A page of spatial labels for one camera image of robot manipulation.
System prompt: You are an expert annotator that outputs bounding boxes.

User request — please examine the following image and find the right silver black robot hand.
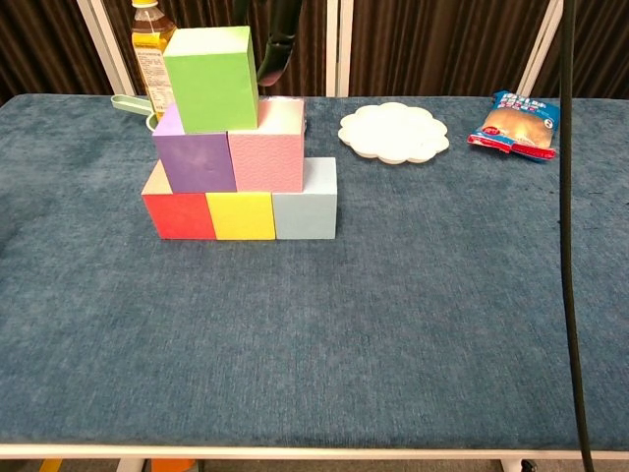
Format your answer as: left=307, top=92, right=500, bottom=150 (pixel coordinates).
left=231, top=0, right=304, bottom=88

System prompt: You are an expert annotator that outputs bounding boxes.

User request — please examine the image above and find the orange object under table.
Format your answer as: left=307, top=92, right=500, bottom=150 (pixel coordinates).
left=150, top=457, right=194, bottom=472

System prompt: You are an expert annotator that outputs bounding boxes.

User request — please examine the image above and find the blue red snack bag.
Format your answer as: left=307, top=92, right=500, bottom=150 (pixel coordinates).
left=466, top=89, right=564, bottom=163

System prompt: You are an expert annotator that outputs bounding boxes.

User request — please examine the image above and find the white table frame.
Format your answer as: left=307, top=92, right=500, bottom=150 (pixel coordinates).
left=0, top=443, right=629, bottom=472

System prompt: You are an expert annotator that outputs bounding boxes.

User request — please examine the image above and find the blue fabric table cover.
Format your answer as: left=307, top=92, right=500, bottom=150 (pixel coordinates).
left=0, top=93, right=629, bottom=451

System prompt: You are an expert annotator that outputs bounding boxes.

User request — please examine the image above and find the yellow foam cube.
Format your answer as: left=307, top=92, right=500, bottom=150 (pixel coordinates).
left=204, top=191, right=277, bottom=242

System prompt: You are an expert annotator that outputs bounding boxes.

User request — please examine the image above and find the white flower-shaped paint palette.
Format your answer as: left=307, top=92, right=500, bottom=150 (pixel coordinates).
left=337, top=101, right=450, bottom=165

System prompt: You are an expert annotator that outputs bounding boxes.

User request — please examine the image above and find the mint green cutting board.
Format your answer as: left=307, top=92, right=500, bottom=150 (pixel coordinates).
left=110, top=93, right=161, bottom=133

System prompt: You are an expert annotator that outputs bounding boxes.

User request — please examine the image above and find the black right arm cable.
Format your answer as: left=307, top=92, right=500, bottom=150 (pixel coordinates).
left=559, top=0, right=597, bottom=472

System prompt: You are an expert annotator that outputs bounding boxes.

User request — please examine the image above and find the red foam cube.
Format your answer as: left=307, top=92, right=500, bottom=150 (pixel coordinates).
left=141, top=159, right=218, bottom=241

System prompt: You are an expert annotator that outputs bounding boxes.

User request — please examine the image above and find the green foam cube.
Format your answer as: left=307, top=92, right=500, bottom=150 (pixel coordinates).
left=162, top=25, right=259, bottom=135

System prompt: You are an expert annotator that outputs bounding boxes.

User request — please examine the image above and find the light blue foam cube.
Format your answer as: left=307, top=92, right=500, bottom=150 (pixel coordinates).
left=271, top=156, right=339, bottom=241

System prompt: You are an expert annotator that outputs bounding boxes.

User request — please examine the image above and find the dark folding screen panel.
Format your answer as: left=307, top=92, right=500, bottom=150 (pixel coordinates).
left=518, top=0, right=629, bottom=100
left=0, top=0, right=137, bottom=105
left=90, top=0, right=340, bottom=98
left=337, top=0, right=571, bottom=98

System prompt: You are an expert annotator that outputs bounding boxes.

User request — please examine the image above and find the purple foam cube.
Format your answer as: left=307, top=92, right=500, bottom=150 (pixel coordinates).
left=151, top=102, right=238, bottom=194

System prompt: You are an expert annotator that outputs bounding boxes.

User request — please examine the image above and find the tea bottle with yellow cap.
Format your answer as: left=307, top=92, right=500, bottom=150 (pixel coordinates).
left=130, top=0, right=178, bottom=119

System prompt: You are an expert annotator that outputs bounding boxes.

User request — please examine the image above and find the pink foam cube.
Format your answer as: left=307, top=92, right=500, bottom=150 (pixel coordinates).
left=227, top=96, right=306, bottom=194

